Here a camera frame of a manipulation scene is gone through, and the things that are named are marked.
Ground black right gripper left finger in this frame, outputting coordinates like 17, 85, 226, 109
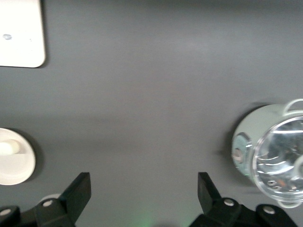
33, 172, 92, 227

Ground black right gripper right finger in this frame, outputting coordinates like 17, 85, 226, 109
188, 172, 242, 227

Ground round cream plate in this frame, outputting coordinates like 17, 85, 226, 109
0, 127, 37, 186

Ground white steamed bun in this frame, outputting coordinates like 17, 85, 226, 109
0, 139, 21, 156

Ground glass pot lid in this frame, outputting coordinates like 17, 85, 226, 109
251, 115, 303, 204

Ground pale green electric cooking pot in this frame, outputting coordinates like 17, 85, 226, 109
230, 98, 303, 209

